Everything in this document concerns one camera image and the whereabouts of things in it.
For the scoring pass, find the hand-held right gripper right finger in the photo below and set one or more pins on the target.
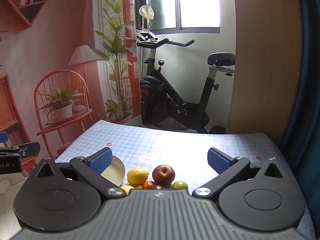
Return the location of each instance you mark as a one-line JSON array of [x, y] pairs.
[[217, 161]]

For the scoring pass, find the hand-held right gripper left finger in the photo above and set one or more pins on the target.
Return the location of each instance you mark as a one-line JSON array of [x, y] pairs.
[[101, 161]]

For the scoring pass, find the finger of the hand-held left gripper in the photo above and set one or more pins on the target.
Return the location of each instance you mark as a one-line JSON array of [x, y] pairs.
[[28, 148], [3, 138]]

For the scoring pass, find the cream plate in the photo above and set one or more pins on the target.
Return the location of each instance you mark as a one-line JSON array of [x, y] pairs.
[[116, 171]]

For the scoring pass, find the yellow lemon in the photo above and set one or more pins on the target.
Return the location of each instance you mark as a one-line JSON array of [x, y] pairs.
[[126, 189], [137, 175]]

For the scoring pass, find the green apple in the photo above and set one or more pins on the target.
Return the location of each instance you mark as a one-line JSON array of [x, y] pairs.
[[179, 185]]

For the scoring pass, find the brown longan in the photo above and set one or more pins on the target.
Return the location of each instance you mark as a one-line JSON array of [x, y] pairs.
[[138, 187]]

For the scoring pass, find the orange mandarin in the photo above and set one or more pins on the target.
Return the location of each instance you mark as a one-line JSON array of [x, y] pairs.
[[150, 184]]

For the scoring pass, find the red apple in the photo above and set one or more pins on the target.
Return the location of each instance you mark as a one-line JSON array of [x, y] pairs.
[[163, 174]]

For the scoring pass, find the dark purple mangosteen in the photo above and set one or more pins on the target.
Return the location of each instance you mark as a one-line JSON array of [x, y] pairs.
[[158, 187]]

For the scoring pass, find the blue plaid tablecloth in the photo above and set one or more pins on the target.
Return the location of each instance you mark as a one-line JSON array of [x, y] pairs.
[[175, 145]]

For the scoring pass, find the black exercise bike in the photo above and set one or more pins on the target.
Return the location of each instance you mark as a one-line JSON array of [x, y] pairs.
[[160, 90]]

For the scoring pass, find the wooden panel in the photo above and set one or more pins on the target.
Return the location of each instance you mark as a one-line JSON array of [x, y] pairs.
[[265, 55]]

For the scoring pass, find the dark blue curtain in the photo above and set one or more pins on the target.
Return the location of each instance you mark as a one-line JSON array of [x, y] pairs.
[[307, 80]]

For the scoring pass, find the white plastic bag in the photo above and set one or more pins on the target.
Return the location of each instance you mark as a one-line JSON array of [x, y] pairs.
[[146, 12]]

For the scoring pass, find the window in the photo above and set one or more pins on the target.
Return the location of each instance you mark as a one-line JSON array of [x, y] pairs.
[[195, 2]]

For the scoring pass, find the printed wall backdrop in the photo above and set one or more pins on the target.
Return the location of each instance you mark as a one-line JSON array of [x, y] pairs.
[[50, 55]]

